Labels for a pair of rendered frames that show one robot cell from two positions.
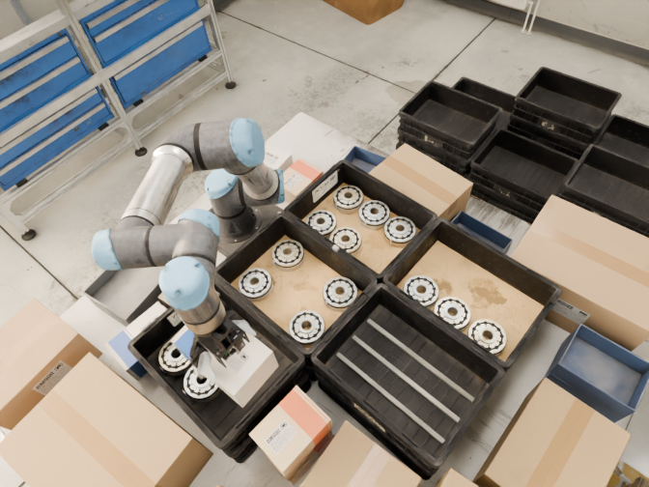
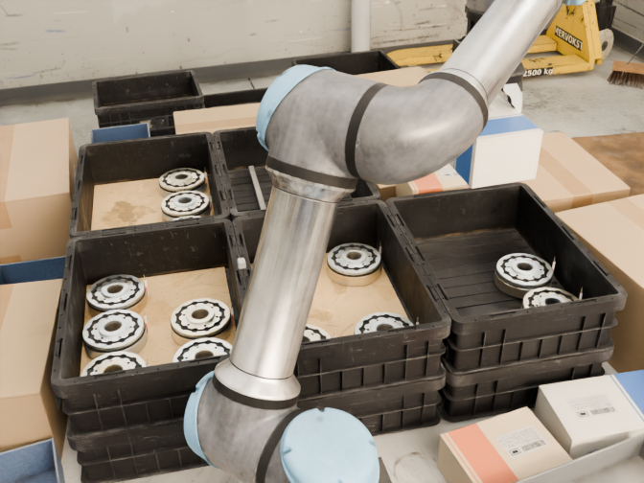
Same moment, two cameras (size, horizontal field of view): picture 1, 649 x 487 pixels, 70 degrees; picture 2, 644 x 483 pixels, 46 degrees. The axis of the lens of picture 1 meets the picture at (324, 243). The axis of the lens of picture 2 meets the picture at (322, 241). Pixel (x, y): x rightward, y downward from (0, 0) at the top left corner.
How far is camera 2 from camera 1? 1.78 m
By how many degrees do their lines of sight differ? 88
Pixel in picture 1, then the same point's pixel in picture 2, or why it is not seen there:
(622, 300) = (47, 135)
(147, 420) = (609, 241)
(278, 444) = not seen: hidden behind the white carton
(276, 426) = (454, 176)
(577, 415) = (191, 127)
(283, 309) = (366, 303)
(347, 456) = not seen: hidden behind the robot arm
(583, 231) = not seen: outside the picture
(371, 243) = (166, 314)
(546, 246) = (22, 183)
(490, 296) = (125, 210)
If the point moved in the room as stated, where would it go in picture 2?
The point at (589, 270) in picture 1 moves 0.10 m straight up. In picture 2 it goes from (27, 156) to (16, 116)
